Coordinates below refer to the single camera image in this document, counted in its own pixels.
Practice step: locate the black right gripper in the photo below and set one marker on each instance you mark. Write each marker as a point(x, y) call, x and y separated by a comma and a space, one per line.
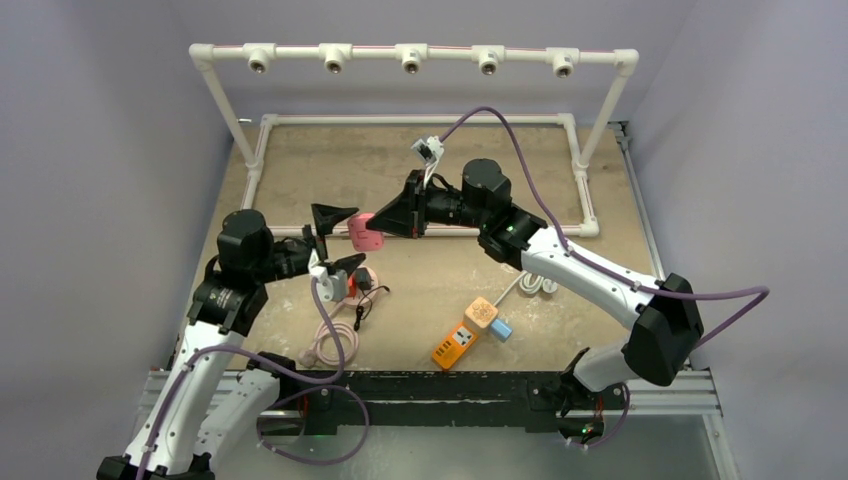
point(419, 206)

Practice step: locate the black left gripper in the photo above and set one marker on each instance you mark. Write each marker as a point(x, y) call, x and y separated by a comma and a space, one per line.
point(326, 218)

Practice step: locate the pink square charger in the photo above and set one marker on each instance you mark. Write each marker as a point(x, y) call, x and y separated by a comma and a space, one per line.
point(364, 239)

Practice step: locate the black charger adapter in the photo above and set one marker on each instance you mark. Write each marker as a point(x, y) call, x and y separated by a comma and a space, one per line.
point(368, 287)

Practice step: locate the beige cube socket adapter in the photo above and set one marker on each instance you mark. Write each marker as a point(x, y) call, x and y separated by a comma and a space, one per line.
point(479, 315)

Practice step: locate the orange power strip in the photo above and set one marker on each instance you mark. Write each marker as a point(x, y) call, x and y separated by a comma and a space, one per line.
point(460, 340)

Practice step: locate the blue square charger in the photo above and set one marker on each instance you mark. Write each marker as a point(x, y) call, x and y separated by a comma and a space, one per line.
point(500, 330)

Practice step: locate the red cube socket adapter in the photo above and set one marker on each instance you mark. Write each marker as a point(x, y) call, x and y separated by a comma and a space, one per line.
point(352, 286)

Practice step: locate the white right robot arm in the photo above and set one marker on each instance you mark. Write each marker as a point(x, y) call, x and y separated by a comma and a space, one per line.
point(663, 327)

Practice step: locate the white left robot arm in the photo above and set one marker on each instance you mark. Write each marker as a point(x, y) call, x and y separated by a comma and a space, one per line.
point(216, 388)

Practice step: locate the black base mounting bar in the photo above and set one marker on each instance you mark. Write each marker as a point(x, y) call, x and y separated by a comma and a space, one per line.
point(533, 401)

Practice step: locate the aluminium rail frame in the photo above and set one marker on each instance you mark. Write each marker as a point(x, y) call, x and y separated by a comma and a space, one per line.
point(672, 433)

